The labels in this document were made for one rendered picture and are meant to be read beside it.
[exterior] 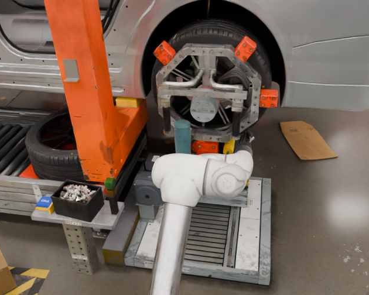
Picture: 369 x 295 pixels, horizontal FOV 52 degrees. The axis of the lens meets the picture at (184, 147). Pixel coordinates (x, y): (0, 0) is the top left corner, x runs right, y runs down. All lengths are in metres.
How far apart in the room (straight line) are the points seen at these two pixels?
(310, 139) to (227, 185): 2.16
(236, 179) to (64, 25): 0.92
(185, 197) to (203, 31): 0.98
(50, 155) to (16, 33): 1.37
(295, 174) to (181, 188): 1.74
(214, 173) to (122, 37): 1.16
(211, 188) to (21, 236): 1.62
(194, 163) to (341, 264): 1.33
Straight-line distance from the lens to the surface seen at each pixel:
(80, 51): 1.67
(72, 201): 1.88
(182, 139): 2.02
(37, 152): 2.41
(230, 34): 1.98
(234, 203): 2.44
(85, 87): 1.74
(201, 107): 1.88
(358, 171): 3.09
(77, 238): 2.09
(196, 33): 1.99
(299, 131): 3.42
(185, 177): 1.28
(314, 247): 2.42
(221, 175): 1.23
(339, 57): 2.09
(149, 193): 2.17
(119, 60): 2.25
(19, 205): 2.55
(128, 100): 2.31
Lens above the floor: 1.75
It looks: 34 degrees down
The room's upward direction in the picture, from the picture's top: 2 degrees counter-clockwise
